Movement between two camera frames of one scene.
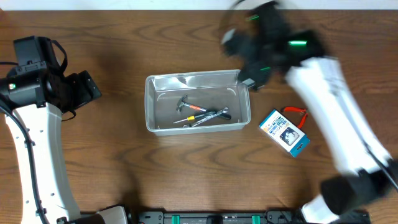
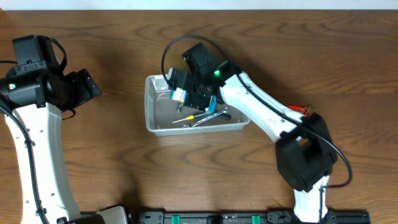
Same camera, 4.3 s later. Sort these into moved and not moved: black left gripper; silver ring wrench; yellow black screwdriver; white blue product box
Moved: white blue product box
Not moved: silver ring wrench; black left gripper; yellow black screwdriver
